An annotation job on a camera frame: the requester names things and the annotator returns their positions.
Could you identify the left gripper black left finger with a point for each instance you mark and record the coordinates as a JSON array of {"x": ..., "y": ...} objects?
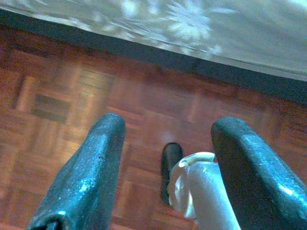
[{"x": 88, "y": 172}]

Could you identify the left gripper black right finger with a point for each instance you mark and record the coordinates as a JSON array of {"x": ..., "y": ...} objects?
[{"x": 254, "y": 182}]

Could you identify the black robot left foot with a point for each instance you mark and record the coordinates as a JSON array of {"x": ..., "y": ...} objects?
[{"x": 171, "y": 160}]

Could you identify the bed with grey floral sheet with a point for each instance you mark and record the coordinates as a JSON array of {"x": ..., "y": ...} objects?
[{"x": 192, "y": 28}]

